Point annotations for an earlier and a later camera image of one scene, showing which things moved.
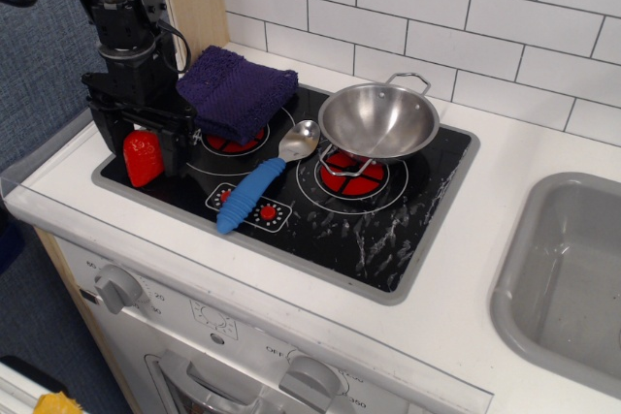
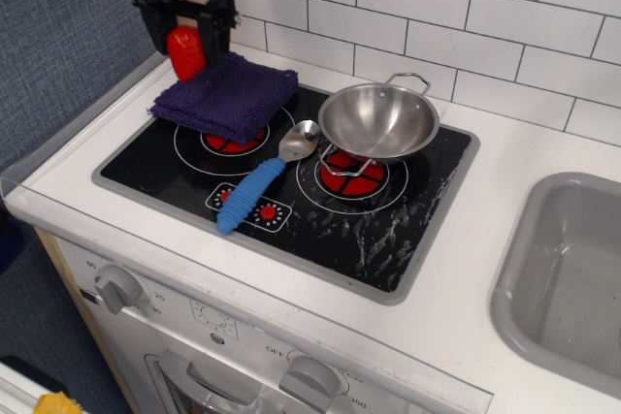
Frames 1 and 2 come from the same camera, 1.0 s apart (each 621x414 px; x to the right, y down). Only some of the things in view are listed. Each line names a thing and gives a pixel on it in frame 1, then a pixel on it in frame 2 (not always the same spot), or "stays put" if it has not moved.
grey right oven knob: (310, 382) stays put
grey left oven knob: (117, 287) stays put
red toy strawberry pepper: (144, 157) to (187, 51)
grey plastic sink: (557, 296) stays put
